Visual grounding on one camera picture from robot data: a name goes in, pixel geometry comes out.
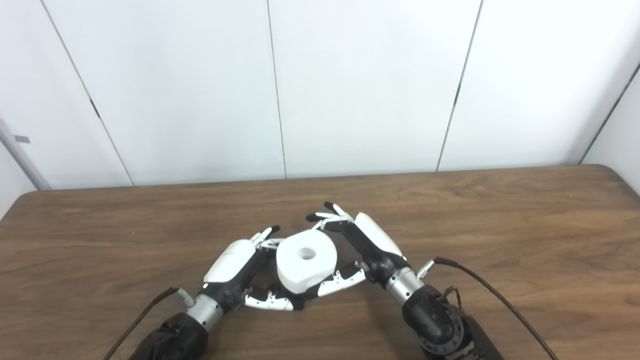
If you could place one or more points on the gray wall corner strip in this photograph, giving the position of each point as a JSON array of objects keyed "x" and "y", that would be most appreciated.
[{"x": 22, "y": 155}]

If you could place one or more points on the black flanged holder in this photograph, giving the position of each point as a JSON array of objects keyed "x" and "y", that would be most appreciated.
[{"x": 306, "y": 299}]

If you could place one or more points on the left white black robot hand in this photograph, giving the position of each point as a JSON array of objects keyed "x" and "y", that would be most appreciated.
[{"x": 232, "y": 260}]

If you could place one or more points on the round white piece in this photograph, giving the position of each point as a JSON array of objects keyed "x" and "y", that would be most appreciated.
[{"x": 305, "y": 260}]

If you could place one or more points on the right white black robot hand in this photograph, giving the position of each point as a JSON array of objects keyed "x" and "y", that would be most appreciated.
[{"x": 377, "y": 240}]

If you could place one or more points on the gray tape piece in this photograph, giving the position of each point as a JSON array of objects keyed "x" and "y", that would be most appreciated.
[{"x": 22, "y": 139}]

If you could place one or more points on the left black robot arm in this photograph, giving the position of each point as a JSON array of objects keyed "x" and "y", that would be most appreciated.
[{"x": 175, "y": 335}]

